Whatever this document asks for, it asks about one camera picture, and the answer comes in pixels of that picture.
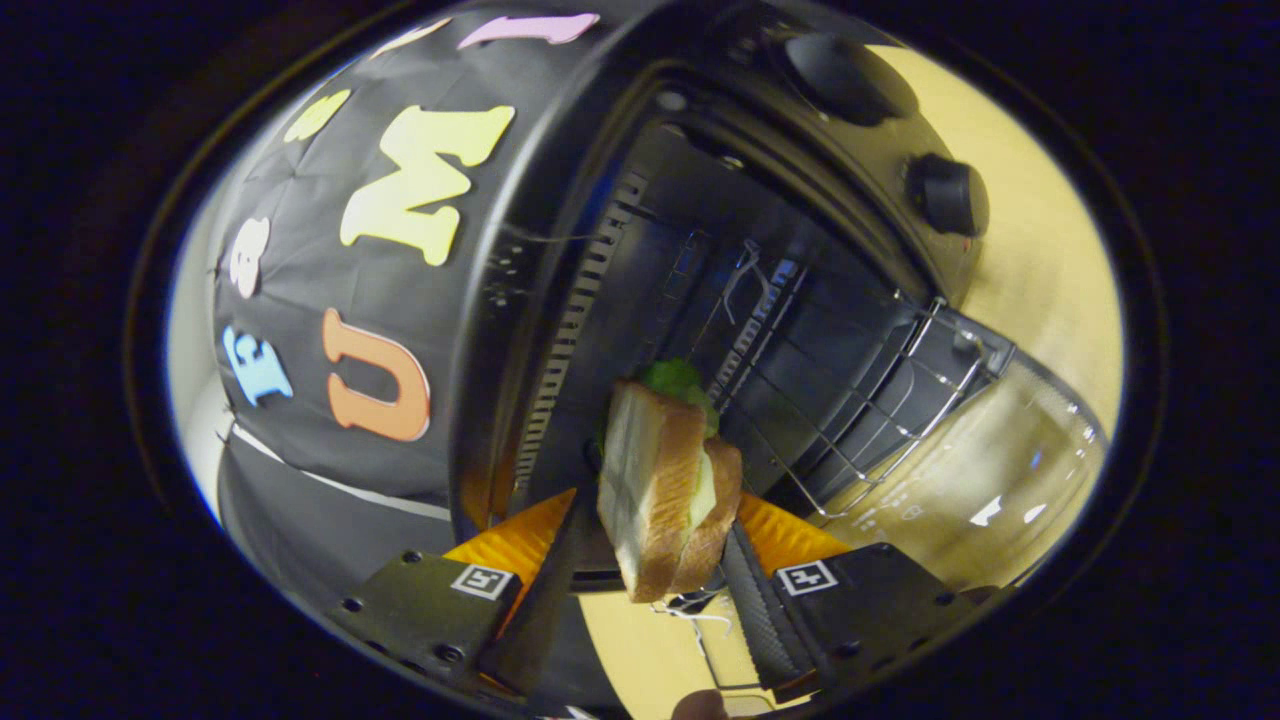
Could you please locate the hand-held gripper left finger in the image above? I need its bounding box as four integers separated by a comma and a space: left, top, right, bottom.
330, 488, 583, 698

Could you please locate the black toaster oven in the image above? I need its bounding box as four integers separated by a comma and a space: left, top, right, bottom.
450, 0, 1111, 606

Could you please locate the white string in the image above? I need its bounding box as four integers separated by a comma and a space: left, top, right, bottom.
652, 598, 736, 641

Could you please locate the black backdrop cloth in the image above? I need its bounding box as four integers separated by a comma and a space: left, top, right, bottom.
210, 10, 641, 621

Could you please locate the sandwich with lettuce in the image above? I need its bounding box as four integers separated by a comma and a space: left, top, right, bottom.
597, 358, 744, 604

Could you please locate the metal wire oven rack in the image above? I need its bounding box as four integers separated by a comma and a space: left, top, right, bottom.
700, 240, 989, 521

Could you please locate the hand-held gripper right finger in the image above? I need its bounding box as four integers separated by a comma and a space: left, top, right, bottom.
718, 492, 991, 703

